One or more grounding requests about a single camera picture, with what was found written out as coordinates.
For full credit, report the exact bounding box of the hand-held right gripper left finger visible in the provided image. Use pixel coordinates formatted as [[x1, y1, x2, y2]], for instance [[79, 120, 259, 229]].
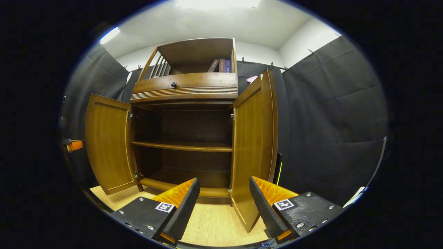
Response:
[[111, 178, 200, 247]]

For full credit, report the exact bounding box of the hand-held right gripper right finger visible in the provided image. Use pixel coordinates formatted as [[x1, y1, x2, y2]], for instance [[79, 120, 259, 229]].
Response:
[[249, 176, 345, 244]]

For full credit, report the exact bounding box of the wooden cabinet door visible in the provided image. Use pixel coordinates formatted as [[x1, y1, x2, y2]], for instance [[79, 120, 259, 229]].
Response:
[[85, 93, 144, 196], [230, 68, 282, 233]]

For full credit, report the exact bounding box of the wooden drawer with black knob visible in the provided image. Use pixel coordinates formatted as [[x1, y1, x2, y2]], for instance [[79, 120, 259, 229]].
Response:
[[132, 73, 238, 94]]

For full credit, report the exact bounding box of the large ceiling light panel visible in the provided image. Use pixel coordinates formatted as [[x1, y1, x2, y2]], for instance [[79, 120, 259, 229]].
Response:
[[177, 0, 261, 9]]

